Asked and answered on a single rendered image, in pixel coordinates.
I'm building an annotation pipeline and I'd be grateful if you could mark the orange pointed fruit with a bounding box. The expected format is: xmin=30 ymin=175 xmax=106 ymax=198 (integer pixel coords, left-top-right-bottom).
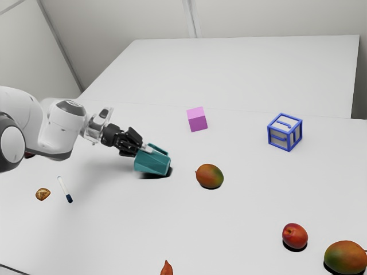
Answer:
xmin=159 ymin=260 xmax=174 ymax=275

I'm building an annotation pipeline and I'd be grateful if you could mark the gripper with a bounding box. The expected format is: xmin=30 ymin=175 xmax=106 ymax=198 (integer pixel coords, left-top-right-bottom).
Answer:
xmin=100 ymin=123 xmax=154 ymax=158

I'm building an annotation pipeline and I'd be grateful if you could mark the red peach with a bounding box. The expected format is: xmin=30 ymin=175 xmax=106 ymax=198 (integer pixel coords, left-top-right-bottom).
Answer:
xmin=282 ymin=222 xmax=309 ymax=250

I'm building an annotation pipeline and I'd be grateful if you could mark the large red green mango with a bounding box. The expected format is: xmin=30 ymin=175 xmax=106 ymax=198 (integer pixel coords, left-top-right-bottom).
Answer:
xmin=323 ymin=239 xmax=367 ymax=274

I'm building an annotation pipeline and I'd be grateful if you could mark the white marker with blue cap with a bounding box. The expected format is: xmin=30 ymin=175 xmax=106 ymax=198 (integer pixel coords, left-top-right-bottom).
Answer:
xmin=57 ymin=175 xmax=73 ymax=204

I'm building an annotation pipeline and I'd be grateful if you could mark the small red green mango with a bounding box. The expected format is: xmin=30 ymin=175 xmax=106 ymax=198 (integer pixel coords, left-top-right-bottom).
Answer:
xmin=195 ymin=163 xmax=225 ymax=190

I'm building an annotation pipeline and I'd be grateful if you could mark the small brown nut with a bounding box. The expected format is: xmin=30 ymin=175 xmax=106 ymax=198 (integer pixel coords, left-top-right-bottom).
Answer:
xmin=35 ymin=187 xmax=52 ymax=202

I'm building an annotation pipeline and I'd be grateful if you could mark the teal faceted mug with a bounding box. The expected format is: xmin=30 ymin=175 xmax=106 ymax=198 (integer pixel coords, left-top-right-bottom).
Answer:
xmin=133 ymin=142 xmax=172 ymax=177

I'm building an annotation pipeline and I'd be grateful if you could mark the pink cube block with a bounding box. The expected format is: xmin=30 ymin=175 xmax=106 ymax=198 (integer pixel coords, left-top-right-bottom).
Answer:
xmin=186 ymin=106 xmax=209 ymax=133

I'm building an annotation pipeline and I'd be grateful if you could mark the blue framed letter cube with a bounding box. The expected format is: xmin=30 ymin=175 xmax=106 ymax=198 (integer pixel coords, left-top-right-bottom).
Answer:
xmin=267 ymin=112 xmax=304 ymax=152

